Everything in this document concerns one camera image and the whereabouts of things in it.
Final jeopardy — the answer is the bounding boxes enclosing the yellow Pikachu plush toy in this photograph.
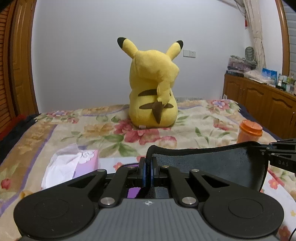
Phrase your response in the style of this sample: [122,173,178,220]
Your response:
[117,37,183,128]

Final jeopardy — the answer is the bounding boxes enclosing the clutter stack on cabinet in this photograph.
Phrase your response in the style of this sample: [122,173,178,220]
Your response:
[227,47,257,75]

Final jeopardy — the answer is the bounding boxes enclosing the white fruit-print cloth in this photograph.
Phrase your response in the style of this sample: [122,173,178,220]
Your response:
[98,151,295,240]

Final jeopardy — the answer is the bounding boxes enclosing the orange plastic cup with lid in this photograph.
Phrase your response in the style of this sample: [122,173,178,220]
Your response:
[236,120,263,143]

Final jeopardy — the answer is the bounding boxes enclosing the beige tied curtain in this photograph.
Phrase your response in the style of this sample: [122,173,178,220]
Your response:
[243,0,266,70]

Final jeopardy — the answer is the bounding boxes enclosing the purple tissue box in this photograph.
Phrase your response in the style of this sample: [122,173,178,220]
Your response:
[41,144,99,189]

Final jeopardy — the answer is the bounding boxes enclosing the floral bed blanket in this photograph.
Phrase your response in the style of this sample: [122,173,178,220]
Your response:
[0,99,296,241]

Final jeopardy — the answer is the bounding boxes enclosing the wooden sideboard cabinet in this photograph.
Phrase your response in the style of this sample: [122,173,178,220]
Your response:
[223,74,295,139]

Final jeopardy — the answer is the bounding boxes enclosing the blue picture card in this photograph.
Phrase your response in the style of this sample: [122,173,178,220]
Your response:
[261,68,278,85]

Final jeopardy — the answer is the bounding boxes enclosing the wooden louvered wardrobe door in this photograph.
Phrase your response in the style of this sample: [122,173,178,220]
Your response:
[1,1,38,136]

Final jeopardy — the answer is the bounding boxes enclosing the purple and grey towel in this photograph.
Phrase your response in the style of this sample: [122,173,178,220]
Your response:
[126,141,270,199]

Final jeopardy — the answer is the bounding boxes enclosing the white wall power outlets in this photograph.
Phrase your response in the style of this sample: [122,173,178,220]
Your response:
[175,97,202,103]

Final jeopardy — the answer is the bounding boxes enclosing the white wall switch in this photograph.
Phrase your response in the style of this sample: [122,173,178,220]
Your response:
[183,50,196,58]

